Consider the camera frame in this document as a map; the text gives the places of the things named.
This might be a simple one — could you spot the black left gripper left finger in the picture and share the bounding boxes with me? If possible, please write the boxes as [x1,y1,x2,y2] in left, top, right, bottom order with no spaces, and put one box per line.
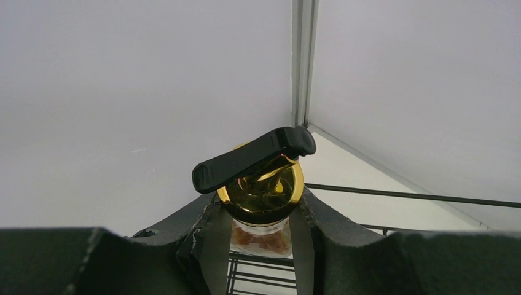
[1,193,218,294]

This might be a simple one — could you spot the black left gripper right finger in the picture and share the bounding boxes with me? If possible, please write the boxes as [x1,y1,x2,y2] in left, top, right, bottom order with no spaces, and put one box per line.
[299,189,520,294]

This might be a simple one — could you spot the glass bottle brown contents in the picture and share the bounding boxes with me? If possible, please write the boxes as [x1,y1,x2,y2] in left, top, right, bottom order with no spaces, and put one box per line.
[192,126,316,258]

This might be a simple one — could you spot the black wire rack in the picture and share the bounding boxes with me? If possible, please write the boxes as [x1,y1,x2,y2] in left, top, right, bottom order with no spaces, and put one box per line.
[227,183,520,294]

